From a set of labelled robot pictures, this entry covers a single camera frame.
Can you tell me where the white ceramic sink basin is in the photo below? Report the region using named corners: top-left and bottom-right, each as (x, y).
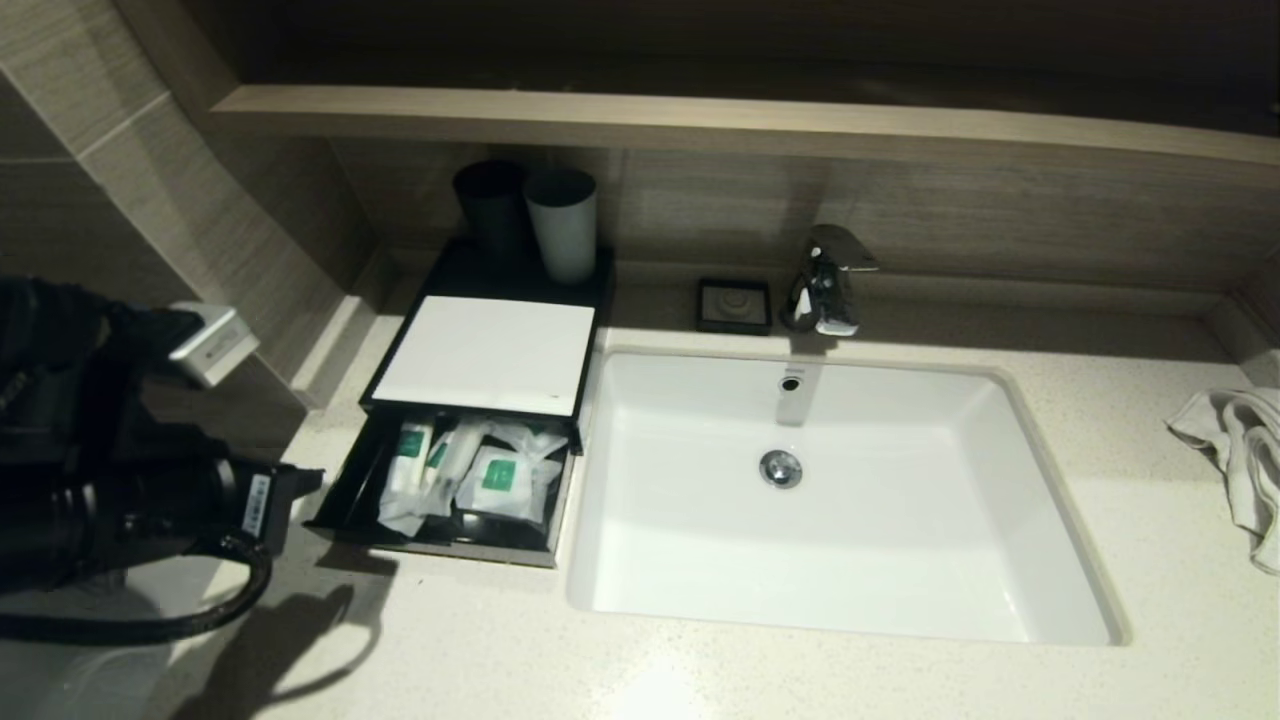
top-left (566, 345), bottom-right (1133, 648)

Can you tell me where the dark metal cup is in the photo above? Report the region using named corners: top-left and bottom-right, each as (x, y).
top-left (453, 162), bottom-right (531, 263)

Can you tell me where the white cup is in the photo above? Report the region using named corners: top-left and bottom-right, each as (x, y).
top-left (524, 168), bottom-right (600, 288)

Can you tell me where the small packet green label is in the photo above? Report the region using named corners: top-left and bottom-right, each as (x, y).
top-left (455, 445), bottom-right (566, 528)
top-left (487, 418), bottom-right (571, 459)

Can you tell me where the glossy black unlined drawer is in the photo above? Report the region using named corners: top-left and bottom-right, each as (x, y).
top-left (303, 410), bottom-right (583, 569)

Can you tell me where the wooden wall shelf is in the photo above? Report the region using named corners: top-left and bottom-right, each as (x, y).
top-left (210, 84), bottom-right (1280, 166)

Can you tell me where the chrome sink faucet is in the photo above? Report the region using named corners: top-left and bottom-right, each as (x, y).
top-left (779, 224), bottom-right (881, 338)

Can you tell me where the black square soap dish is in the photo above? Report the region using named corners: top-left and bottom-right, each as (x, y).
top-left (696, 277), bottom-right (773, 336)

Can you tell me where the white towel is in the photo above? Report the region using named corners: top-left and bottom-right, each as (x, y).
top-left (1165, 385), bottom-right (1280, 576)

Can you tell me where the long clear packet green label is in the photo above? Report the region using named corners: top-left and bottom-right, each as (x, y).
top-left (425, 420), bottom-right (493, 519)
top-left (378, 420), bottom-right (438, 538)

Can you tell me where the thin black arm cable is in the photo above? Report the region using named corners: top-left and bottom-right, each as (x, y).
top-left (0, 535), bottom-right (274, 646)

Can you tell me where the black amenity tray with packets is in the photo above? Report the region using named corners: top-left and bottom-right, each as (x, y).
top-left (358, 293), bottom-right (605, 457)

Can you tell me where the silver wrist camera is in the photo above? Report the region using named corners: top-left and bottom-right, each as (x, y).
top-left (168, 303), bottom-right (261, 389)

